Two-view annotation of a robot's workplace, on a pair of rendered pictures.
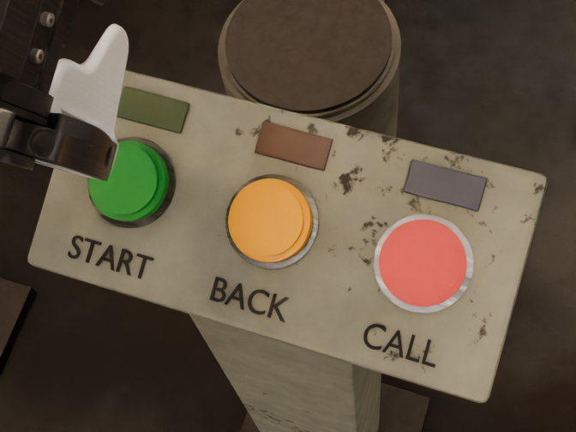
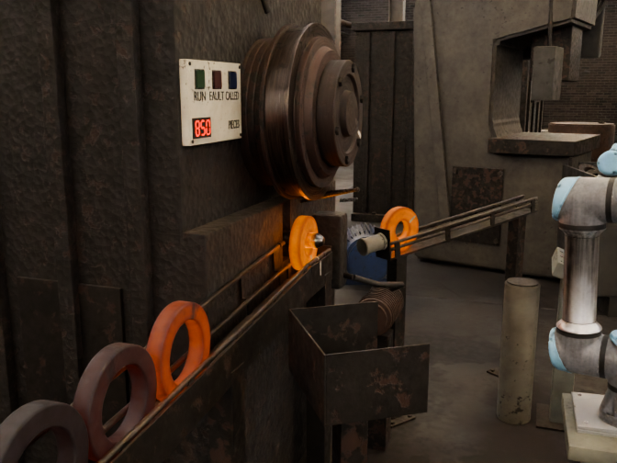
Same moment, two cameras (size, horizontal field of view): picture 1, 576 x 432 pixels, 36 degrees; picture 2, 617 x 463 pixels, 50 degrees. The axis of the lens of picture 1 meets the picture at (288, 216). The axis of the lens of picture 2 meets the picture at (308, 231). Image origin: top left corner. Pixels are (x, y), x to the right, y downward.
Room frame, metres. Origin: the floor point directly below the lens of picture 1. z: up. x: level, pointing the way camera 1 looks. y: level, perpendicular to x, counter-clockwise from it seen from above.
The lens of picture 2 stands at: (1.47, 2.04, 1.18)
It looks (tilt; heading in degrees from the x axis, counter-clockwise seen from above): 12 degrees down; 260
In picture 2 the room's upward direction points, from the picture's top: straight up
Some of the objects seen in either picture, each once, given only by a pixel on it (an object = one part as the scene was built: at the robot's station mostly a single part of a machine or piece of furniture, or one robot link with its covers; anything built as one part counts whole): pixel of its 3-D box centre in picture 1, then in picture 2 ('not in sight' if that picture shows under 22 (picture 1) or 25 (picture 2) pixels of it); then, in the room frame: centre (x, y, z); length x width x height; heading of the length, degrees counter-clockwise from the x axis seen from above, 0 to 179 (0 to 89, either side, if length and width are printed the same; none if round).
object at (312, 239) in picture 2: not in sight; (295, 239); (1.19, 0.22, 0.76); 0.17 x 0.04 x 0.04; 151
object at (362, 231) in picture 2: not in sight; (364, 252); (0.41, -1.92, 0.17); 0.57 x 0.31 x 0.34; 81
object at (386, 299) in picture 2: not in sight; (377, 365); (0.87, 0.02, 0.27); 0.22 x 0.13 x 0.53; 61
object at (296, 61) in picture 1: (326, 208); (517, 350); (0.34, -0.04, 0.26); 0.12 x 0.12 x 0.52
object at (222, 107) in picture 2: not in sight; (213, 102); (1.41, 0.48, 1.15); 0.26 x 0.02 x 0.18; 61
